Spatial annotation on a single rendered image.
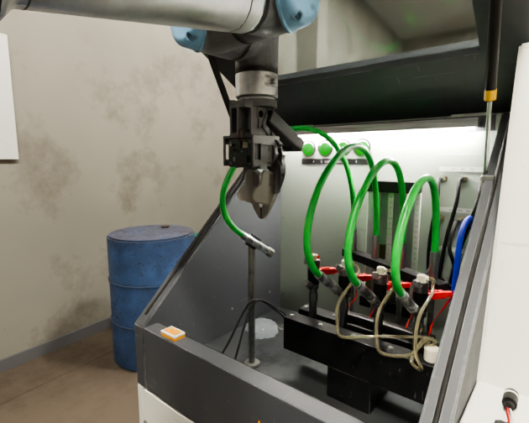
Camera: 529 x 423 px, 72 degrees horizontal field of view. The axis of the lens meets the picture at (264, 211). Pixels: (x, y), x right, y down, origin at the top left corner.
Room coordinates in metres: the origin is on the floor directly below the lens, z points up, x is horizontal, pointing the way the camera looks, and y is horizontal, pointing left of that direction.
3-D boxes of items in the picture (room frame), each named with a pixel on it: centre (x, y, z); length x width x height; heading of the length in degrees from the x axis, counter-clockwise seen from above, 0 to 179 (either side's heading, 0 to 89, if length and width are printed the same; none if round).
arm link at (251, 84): (0.67, 0.01, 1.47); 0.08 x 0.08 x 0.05
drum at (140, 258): (2.44, 0.76, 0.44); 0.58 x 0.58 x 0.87
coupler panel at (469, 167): (0.88, -0.47, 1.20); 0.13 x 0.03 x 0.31; 50
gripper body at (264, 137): (0.67, 0.02, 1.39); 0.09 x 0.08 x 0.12; 140
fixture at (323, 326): (0.75, -0.21, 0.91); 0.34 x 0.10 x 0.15; 50
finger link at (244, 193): (0.68, 0.03, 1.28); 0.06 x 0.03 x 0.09; 140
